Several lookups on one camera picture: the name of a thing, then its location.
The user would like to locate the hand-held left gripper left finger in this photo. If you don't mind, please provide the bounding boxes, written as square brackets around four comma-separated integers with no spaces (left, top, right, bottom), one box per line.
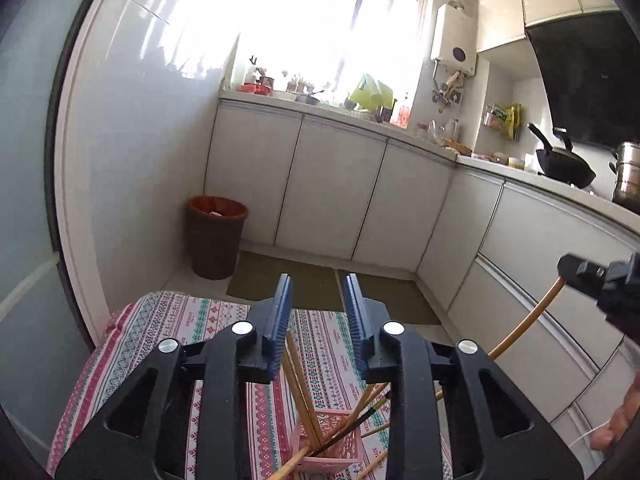
[54,274,296,480]

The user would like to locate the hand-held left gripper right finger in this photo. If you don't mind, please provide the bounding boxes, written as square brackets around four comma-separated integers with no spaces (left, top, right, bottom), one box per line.
[341,274,583,480]

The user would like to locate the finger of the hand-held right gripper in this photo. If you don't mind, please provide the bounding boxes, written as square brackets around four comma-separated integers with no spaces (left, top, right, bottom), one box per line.
[557,255,608,292]

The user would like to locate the tan bamboo chopstick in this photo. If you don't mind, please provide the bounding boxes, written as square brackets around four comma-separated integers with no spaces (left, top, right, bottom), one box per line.
[434,277,568,402]

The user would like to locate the pile of bamboo chopsticks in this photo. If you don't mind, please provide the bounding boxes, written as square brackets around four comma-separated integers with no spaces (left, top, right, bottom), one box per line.
[270,335,396,480]

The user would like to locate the dark chopstick with yellow band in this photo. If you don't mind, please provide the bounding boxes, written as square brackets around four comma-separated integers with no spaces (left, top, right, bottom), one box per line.
[320,402,391,457]

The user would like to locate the pink perforated plastic basket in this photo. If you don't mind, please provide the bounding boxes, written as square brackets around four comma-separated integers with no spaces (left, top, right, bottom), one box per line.
[290,407,391,473]

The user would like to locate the person's right hand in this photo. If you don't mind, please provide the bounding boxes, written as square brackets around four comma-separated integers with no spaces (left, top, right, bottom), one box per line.
[589,370,640,456]

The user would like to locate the olive floor mat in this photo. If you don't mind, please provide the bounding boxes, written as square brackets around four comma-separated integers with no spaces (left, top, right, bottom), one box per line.
[336,269,442,326]
[227,251,346,312]

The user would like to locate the white base cabinet with drawers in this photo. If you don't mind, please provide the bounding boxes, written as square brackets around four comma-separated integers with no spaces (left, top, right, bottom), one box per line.
[417,157,640,441]

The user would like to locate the black wok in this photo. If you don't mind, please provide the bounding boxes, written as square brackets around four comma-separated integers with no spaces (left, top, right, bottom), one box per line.
[527,123,597,190]

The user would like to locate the brown trash bin red liner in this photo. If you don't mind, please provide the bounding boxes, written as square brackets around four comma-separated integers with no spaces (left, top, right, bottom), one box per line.
[187,195,249,281]

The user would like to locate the stainless steel pot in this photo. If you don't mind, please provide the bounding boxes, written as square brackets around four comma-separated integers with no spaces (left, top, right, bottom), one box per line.
[609,141,640,208]

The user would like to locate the patterned striped tablecloth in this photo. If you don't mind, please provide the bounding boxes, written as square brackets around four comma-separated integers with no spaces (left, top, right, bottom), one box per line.
[47,291,453,480]

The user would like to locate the white base cabinet with doors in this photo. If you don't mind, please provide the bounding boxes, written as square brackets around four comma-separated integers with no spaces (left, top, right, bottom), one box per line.
[202,100,458,273]

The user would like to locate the black range hood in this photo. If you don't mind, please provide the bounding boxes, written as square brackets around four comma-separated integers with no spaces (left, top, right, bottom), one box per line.
[525,10,640,148]

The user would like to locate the water pipes with valves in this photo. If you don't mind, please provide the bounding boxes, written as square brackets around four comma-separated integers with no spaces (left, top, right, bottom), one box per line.
[432,72,466,113]

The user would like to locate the red bottles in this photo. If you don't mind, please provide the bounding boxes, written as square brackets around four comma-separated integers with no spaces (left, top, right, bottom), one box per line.
[395,92,413,127]

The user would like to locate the green plastic bag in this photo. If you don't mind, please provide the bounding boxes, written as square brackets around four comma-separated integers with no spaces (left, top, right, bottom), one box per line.
[347,74,396,111]

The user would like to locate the white water heater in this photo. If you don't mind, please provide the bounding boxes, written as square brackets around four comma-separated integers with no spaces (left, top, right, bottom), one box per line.
[431,2,478,78]

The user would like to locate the frosted glass sliding door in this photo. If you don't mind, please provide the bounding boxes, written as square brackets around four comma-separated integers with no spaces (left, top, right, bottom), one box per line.
[0,0,101,441]

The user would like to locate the kitchen window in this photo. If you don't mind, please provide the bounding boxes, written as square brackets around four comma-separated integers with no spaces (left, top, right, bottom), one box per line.
[235,0,433,106]

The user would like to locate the wall rack with packets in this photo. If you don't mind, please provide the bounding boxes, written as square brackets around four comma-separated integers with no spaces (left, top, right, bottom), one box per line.
[481,103,522,139]

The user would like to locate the white wall cabinets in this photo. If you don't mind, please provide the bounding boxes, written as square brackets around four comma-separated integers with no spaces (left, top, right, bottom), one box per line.
[475,0,621,53]

